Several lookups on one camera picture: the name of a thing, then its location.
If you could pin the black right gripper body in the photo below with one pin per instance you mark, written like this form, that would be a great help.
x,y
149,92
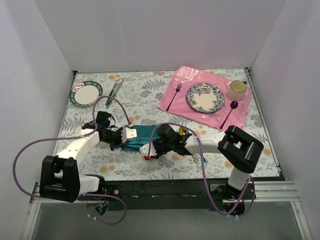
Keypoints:
x,y
157,148

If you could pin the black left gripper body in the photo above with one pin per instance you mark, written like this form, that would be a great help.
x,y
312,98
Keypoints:
x,y
120,139

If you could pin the teal cloth napkin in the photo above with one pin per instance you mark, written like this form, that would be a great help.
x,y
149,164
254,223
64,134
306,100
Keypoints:
x,y
143,137

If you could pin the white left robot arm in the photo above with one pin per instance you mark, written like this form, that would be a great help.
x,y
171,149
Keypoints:
x,y
67,170

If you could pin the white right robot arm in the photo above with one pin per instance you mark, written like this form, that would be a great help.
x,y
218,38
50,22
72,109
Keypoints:
x,y
241,149

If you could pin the iridescent gold spoon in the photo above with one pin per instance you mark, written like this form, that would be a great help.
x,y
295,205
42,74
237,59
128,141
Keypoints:
x,y
183,130

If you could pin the iridescent blue fork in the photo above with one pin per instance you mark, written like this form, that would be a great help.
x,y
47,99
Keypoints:
x,y
205,160

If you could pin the green rimmed white plate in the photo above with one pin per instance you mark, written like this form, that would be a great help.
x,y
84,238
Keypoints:
x,y
85,93

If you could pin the purple metallic fork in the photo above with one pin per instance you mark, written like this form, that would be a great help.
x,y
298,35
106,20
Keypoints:
x,y
178,88

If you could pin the blue floral white plate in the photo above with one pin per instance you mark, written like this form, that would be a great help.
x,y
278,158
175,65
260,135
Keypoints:
x,y
205,98

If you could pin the pink floral placemat cloth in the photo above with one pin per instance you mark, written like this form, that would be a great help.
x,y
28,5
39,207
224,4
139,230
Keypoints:
x,y
189,76

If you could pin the purple metallic spoon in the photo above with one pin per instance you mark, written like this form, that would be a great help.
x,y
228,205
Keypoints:
x,y
233,105

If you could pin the cream ceramic mug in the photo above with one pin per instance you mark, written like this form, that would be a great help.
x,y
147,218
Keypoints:
x,y
237,90

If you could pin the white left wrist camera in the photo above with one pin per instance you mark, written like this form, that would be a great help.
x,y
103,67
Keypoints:
x,y
128,133

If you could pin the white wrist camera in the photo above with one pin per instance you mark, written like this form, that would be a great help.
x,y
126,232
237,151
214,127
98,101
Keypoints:
x,y
128,133
148,151

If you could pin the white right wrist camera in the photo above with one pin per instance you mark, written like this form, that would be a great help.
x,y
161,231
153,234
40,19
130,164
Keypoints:
x,y
148,151

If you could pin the green handled knife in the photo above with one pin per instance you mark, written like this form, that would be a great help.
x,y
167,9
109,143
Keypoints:
x,y
115,93

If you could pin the green handled fork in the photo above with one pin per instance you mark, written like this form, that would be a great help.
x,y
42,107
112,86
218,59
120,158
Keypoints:
x,y
116,83

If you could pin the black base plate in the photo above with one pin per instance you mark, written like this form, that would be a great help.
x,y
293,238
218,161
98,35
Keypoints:
x,y
145,194

